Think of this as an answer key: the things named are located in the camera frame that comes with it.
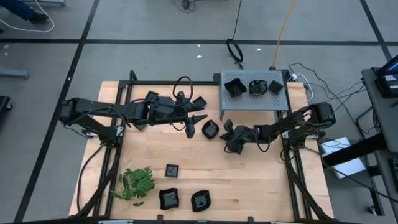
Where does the black hanging power cable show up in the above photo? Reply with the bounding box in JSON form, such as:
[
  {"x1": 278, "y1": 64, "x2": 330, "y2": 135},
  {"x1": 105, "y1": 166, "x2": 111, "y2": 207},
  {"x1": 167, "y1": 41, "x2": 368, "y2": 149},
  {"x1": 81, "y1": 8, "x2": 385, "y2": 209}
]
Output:
[{"x1": 226, "y1": 0, "x2": 244, "y2": 70}]

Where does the yellow hanging power cord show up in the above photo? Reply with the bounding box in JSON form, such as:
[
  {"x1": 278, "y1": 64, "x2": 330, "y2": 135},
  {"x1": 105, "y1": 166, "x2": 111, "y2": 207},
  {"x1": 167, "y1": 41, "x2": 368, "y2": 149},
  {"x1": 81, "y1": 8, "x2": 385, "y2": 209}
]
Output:
[{"x1": 272, "y1": 0, "x2": 297, "y2": 70}]

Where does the person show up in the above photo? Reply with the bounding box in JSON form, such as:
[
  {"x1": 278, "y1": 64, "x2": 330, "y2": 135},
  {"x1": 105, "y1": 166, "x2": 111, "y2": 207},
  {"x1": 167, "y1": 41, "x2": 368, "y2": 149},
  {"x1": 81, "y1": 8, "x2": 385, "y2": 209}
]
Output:
[{"x1": 0, "y1": 0, "x2": 50, "y2": 24}]

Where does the grey perforated metal shelf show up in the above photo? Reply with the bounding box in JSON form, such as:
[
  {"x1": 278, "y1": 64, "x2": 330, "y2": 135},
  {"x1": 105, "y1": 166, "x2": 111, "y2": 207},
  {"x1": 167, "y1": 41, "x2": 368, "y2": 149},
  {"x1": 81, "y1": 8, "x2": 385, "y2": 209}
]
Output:
[{"x1": 218, "y1": 69, "x2": 290, "y2": 121}]

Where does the grey cart base bar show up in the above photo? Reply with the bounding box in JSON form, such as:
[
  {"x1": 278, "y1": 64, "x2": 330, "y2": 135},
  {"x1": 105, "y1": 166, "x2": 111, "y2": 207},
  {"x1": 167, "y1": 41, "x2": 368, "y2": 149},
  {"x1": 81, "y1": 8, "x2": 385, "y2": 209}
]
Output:
[
  {"x1": 0, "y1": 68, "x2": 30, "y2": 80},
  {"x1": 21, "y1": 0, "x2": 67, "y2": 7}
]

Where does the black leaf-shaped mini plate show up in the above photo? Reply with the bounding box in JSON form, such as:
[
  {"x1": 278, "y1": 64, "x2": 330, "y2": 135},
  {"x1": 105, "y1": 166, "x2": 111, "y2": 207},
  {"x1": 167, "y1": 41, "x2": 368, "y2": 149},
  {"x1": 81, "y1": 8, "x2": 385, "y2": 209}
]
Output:
[{"x1": 201, "y1": 119, "x2": 220, "y2": 140}]

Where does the green artificial leaf sprig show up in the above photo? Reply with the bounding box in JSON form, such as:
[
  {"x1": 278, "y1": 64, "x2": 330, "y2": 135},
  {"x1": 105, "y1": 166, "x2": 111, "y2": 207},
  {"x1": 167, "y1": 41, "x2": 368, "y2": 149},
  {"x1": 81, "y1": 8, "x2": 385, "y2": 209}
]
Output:
[{"x1": 111, "y1": 167, "x2": 155, "y2": 207}]

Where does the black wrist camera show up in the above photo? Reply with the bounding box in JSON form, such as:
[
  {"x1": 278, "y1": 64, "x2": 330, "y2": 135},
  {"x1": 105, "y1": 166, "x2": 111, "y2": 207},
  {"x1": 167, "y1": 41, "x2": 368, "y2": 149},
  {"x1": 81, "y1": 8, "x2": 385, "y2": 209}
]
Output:
[
  {"x1": 175, "y1": 91, "x2": 190, "y2": 106},
  {"x1": 236, "y1": 130, "x2": 251, "y2": 146}
]

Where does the black computer monitor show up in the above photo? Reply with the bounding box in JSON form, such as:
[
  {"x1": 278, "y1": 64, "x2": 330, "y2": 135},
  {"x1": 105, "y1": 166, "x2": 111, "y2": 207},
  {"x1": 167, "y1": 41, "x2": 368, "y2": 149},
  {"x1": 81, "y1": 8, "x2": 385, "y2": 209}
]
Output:
[{"x1": 374, "y1": 55, "x2": 398, "y2": 99}]

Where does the white floor cable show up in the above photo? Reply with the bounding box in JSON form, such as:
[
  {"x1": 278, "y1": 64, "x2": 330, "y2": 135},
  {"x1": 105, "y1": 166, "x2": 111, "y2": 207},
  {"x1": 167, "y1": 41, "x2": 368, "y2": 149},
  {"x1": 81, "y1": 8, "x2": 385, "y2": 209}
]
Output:
[{"x1": 0, "y1": 0, "x2": 55, "y2": 34}]

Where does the black desk base bar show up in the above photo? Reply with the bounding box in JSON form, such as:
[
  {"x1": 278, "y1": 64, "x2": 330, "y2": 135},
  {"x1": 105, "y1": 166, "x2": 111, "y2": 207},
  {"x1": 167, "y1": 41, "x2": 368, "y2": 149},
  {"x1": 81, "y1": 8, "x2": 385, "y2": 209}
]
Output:
[{"x1": 322, "y1": 133, "x2": 388, "y2": 167}]

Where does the black equipment foot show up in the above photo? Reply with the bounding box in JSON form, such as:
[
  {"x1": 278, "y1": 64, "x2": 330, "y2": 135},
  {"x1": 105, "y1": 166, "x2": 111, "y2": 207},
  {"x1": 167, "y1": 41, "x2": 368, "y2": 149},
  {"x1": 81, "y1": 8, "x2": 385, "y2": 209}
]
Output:
[{"x1": 0, "y1": 95, "x2": 13, "y2": 113}]

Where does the black left wrist camera cable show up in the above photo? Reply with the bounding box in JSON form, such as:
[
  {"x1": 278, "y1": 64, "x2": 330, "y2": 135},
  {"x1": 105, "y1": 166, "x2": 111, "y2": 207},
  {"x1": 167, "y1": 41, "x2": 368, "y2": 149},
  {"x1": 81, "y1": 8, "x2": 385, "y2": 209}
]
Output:
[{"x1": 172, "y1": 75, "x2": 194, "y2": 105}]

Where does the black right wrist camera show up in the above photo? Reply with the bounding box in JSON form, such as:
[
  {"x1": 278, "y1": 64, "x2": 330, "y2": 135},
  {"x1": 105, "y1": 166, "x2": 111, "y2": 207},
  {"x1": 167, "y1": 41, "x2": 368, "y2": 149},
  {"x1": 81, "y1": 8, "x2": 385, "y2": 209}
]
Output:
[{"x1": 236, "y1": 130, "x2": 251, "y2": 146}]

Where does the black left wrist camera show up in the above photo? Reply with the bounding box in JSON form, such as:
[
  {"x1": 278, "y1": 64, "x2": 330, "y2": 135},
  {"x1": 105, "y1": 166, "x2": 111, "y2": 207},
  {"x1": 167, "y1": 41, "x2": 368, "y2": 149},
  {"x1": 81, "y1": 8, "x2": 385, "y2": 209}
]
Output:
[{"x1": 175, "y1": 91, "x2": 190, "y2": 106}]

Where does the large dark foreground bowl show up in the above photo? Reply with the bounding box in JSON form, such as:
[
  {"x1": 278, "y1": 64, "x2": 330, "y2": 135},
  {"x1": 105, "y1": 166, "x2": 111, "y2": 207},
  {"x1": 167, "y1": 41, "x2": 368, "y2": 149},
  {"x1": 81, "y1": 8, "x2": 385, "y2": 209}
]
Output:
[{"x1": 190, "y1": 189, "x2": 211, "y2": 213}]

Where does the grey desk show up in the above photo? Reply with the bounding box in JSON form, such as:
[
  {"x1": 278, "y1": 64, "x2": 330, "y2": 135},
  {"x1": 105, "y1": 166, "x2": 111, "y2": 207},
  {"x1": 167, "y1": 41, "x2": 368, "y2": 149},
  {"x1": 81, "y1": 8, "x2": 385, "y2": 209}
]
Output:
[{"x1": 361, "y1": 55, "x2": 398, "y2": 153}]

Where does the white box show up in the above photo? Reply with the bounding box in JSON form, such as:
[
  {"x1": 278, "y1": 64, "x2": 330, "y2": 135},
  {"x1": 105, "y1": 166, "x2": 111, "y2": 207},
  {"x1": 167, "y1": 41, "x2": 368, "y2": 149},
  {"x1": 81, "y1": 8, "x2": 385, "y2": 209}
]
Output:
[{"x1": 319, "y1": 136, "x2": 368, "y2": 180}]

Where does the black wavy square mini plate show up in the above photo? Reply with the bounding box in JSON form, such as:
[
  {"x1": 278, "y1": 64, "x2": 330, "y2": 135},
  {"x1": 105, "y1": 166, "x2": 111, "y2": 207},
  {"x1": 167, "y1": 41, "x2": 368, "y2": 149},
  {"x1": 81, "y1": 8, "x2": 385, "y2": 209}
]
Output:
[
  {"x1": 224, "y1": 77, "x2": 248, "y2": 98},
  {"x1": 159, "y1": 187, "x2": 180, "y2": 210}
]

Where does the black cable bundle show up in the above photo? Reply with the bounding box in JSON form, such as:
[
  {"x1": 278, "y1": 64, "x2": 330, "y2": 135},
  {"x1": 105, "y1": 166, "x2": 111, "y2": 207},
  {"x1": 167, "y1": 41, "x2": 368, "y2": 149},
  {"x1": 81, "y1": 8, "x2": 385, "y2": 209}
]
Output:
[{"x1": 172, "y1": 0, "x2": 199, "y2": 14}]

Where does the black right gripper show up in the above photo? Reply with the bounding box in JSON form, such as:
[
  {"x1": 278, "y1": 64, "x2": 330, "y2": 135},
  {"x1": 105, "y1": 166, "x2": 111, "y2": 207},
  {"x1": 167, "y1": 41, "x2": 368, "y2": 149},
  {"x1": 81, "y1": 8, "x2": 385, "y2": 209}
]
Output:
[{"x1": 220, "y1": 119, "x2": 259, "y2": 155}]

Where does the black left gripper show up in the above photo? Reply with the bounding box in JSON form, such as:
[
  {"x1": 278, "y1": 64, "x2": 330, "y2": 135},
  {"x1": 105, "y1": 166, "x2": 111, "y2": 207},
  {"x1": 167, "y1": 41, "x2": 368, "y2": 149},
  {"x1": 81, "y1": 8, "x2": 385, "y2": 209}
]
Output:
[{"x1": 148, "y1": 92, "x2": 208, "y2": 139}]

